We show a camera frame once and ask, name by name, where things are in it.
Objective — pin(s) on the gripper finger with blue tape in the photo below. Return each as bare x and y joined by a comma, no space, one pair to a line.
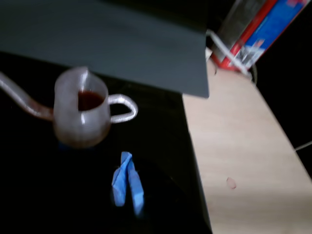
120,180
136,187

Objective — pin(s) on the black work tray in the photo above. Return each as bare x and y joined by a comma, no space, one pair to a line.
158,136

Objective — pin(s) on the grey flexible backdrop sheet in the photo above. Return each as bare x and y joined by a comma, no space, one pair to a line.
109,44

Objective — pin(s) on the red blue labelled container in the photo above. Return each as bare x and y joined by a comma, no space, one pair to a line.
258,31

